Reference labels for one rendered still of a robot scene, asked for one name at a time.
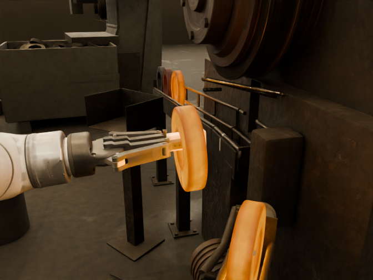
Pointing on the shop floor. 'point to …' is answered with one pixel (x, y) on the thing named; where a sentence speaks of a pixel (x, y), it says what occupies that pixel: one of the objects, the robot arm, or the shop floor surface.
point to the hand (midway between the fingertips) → (186, 140)
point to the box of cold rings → (53, 79)
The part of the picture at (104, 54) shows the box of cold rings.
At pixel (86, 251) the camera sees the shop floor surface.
